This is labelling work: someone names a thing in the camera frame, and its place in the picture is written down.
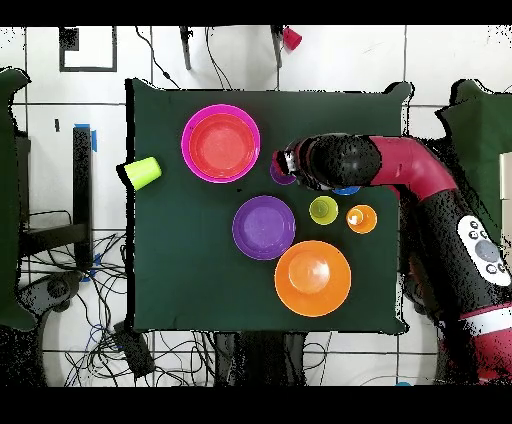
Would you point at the red plastic cup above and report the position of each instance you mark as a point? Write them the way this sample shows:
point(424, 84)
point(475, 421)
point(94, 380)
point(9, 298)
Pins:
point(292, 39)

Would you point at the black square floor frame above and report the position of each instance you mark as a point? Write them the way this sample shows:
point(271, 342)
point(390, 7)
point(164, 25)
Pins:
point(88, 69)

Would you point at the dark green table cloth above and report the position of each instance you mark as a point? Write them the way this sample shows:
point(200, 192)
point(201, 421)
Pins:
point(200, 288)

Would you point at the dark green side cloth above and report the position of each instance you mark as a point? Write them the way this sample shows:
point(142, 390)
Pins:
point(480, 132)
point(8, 200)

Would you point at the large orange plastic bowl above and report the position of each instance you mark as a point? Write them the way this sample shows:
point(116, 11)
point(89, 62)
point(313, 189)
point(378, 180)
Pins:
point(332, 288)

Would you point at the red plastic bowl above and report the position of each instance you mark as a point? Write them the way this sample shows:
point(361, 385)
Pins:
point(222, 146)

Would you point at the lime green plastic cup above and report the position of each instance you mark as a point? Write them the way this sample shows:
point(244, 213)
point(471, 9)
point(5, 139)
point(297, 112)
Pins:
point(142, 172)

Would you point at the black metal stand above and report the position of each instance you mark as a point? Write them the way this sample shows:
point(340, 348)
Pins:
point(82, 180)

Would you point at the large pink plastic bowl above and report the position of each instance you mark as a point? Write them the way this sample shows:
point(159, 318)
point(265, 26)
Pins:
point(184, 144)

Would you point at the blue tape strip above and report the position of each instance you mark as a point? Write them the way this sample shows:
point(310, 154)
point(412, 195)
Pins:
point(94, 140)

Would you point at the yellow plastic cup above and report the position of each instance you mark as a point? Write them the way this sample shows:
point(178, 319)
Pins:
point(330, 216)

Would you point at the black tripod leg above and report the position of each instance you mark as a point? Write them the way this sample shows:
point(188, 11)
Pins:
point(185, 48)
point(276, 48)

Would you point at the orange plastic cup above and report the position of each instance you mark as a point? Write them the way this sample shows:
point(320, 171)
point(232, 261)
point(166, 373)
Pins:
point(366, 224)

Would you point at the purple plastic bowl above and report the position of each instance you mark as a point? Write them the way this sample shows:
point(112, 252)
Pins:
point(264, 228)

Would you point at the purple plastic cup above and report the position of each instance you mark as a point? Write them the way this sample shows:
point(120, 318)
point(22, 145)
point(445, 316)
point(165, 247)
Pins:
point(280, 180)

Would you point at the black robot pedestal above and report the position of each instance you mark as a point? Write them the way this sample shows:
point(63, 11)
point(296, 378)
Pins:
point(260, 360)

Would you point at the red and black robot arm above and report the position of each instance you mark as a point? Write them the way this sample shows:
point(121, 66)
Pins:
point(408, 164)

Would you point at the small blue plastic bowl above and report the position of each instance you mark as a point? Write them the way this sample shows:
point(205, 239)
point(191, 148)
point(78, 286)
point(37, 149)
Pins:
point(346, 191)

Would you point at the black power strip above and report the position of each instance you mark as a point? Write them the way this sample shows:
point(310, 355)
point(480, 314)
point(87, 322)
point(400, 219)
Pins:
point(134, 352)

